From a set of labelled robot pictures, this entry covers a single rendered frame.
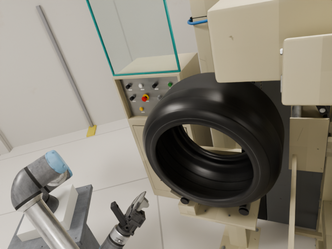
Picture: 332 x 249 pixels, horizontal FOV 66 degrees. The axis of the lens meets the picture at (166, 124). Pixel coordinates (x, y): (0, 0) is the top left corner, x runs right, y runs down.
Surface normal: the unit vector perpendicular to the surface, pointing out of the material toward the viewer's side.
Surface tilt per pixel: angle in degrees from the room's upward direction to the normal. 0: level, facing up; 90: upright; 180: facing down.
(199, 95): 16
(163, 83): 90
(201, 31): 90
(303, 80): 72
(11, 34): 90
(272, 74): 90
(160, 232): 0
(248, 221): 0
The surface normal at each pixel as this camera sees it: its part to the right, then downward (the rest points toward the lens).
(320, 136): -0.39, 0.56
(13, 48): 0.11, 0.50
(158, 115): -0.75, -0.16
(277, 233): -0.22, -0.83
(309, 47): -0.44, 0.28
